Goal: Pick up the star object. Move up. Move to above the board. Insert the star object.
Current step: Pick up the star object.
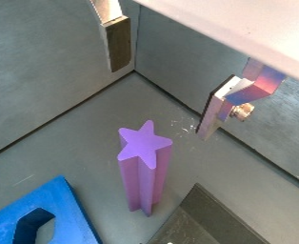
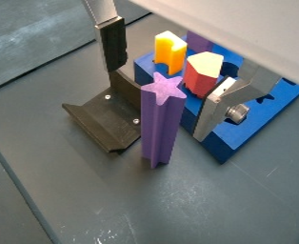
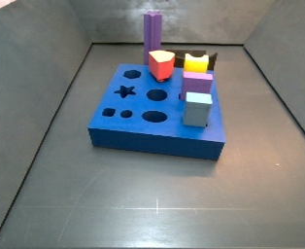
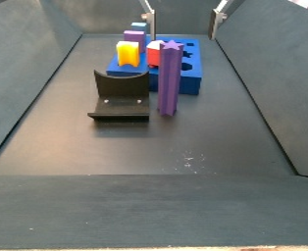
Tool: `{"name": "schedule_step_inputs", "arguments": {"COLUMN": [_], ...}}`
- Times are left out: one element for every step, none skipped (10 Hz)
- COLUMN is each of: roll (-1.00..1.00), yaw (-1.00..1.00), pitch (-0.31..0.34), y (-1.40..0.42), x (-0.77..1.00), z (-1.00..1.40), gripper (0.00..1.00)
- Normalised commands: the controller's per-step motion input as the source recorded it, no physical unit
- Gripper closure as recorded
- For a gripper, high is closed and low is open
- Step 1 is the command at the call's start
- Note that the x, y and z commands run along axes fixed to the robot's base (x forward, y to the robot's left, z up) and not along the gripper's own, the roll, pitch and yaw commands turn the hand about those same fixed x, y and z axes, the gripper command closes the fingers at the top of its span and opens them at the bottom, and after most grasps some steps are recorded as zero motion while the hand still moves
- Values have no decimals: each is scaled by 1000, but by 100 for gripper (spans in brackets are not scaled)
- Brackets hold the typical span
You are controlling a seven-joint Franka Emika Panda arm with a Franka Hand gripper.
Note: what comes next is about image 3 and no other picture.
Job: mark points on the yellow notched peg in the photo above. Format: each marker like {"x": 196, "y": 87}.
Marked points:
{"x": 196, "y": 63}

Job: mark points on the blue shape-sorting board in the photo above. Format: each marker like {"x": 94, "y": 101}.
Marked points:
{"x": 139, "y": 117}

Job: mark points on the red peg with cream top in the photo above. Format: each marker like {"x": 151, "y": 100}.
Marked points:
{"x": 162, "y": 64}

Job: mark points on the black object behind board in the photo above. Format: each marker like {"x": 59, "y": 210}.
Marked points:
{"x": 197, "y": 53}

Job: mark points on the light blue rectangular peg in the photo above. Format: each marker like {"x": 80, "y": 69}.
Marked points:
{"x": 197, "y": 108}

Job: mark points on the purple star-shaped peg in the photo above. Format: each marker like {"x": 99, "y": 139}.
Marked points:
{"x": 152, "y": 33}

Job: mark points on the purple rectangular block peg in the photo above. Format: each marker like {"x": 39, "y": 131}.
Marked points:
{"x": 196, "y": 82}

